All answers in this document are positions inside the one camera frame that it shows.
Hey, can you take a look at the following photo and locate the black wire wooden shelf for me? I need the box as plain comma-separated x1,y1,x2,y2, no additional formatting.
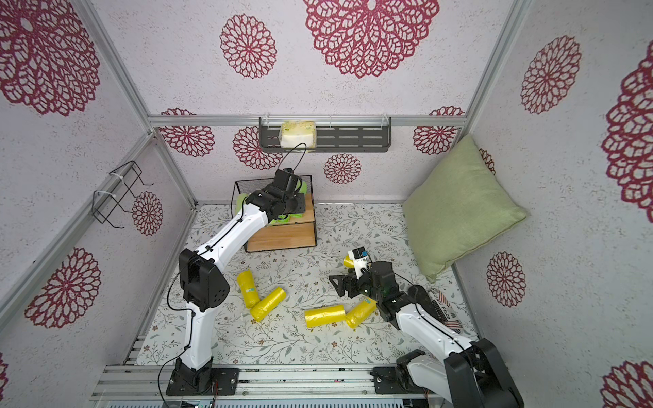
244,174,317,253

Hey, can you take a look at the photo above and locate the yellow trash bag roll centre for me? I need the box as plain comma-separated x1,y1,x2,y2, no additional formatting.
304,304,346,328

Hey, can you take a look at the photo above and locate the grey wall metal rack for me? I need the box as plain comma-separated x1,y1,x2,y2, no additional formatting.
258,117,392,153

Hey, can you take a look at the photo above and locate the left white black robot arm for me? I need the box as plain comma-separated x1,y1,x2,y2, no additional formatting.
163,168,305,396

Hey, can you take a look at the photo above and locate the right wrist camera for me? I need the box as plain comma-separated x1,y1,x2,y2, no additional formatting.
348,246,371,279

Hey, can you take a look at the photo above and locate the yellow trash bag roll left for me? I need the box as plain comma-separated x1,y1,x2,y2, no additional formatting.
236,270,260,309

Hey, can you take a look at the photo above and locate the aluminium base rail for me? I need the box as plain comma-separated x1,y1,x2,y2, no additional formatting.
84,364,384,407

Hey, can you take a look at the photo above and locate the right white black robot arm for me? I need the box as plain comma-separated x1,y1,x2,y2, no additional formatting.
329,261,525,407

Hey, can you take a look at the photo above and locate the white sponge block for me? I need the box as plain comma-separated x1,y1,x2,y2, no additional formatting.
279,121,317,149

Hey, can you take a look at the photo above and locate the yellow trash bag roll diagonal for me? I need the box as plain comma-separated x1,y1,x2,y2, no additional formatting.
250,287,287,322

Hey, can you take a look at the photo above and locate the green trash bag roll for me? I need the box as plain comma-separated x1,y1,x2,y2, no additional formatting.
236,193,248,214
299,181,309,195
270,214,304,225

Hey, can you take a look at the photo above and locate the green cushion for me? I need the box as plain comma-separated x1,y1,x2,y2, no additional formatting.
403,136,528,282

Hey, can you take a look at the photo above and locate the yellow trash bag roll right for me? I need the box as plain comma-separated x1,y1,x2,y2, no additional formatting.
345,299,377,330

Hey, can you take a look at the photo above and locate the black wire wall hook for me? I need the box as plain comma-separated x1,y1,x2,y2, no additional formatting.
90,160,153,230

